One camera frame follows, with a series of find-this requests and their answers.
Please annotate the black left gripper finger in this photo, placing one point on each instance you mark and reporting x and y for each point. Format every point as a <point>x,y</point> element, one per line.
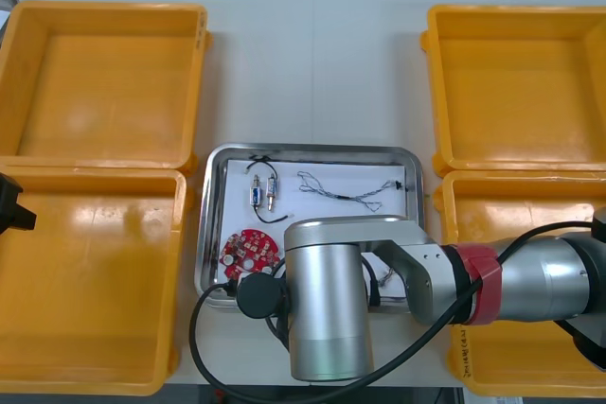
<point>19,218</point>
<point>9,191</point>

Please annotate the metal solenoid blue label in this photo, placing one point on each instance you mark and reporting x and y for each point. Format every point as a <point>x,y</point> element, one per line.
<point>255,192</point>

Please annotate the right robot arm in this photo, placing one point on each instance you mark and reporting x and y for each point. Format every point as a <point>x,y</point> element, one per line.
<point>331,290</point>

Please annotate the yellow-orange plastic bin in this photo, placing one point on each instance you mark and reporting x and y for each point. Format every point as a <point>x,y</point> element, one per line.
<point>521,82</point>
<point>104,82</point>
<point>521,205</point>
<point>94,281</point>

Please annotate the round red circuit board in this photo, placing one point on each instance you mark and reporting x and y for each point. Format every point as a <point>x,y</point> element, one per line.
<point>251,245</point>

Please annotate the white paper sheet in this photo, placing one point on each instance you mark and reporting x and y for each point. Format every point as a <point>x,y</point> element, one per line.
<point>289,186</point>

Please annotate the steel tray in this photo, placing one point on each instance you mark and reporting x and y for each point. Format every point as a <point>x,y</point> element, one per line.
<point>308,151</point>

